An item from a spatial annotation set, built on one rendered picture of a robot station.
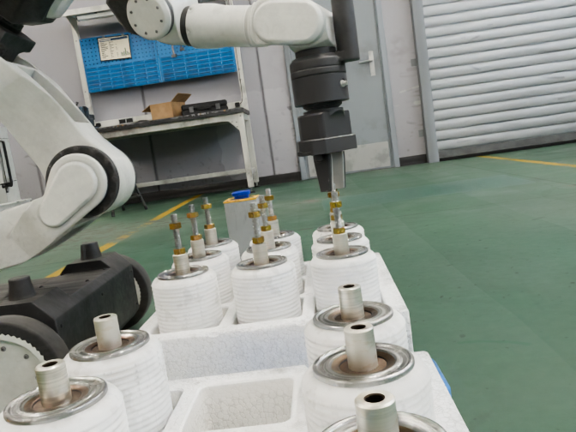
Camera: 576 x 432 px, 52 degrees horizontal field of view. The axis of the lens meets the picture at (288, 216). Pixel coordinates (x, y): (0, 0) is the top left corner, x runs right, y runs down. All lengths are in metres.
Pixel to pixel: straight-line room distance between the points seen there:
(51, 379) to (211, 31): 0.66
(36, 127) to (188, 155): 4.87
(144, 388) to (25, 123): 0.79
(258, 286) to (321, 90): 0.31
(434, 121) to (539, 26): 1.35
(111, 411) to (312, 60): 0.61
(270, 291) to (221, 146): 5.23
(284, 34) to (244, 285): 0.38
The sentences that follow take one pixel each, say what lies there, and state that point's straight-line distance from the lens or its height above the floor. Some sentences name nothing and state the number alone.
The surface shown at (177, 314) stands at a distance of 0.85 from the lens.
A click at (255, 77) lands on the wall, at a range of 6.01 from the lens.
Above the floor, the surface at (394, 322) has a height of 0.25.
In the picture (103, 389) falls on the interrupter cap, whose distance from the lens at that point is 0.49.
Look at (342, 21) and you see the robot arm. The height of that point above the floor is 0.59.
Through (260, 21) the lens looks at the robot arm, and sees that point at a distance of 0.94.
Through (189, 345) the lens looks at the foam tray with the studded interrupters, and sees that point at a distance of 0.83.
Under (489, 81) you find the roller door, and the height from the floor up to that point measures 0.71.
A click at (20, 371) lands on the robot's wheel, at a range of 1.09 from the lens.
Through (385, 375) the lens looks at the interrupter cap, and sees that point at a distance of 0.43.
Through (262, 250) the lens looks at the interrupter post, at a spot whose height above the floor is 0.27.
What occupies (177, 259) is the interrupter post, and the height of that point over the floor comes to 0.28.
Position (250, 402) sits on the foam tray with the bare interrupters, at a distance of 0.65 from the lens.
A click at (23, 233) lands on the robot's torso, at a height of 0.31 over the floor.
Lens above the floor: 0.42
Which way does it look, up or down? 7 degrees down
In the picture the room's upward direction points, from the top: 8 degrees counter-clockwise
